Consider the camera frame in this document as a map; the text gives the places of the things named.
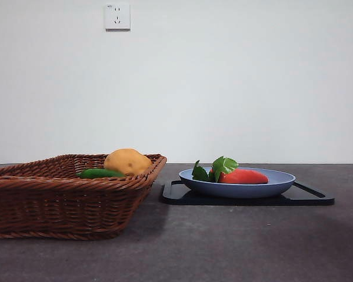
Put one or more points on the orange carrot with green leaves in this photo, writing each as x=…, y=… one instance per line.
x=244, y=177

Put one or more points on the yellow-brown potato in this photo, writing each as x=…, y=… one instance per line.
x=127, y=161

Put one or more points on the blue round plate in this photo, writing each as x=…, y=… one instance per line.
x=238, y=190

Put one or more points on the green chili pepper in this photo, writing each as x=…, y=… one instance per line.
x=100, y=173

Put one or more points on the brown wicker basket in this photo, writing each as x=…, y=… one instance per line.
x=61, y=205

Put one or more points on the black flat tray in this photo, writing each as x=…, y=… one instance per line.
x=300, y=199

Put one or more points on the white wall socket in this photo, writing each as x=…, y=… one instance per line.
x=118, y=17

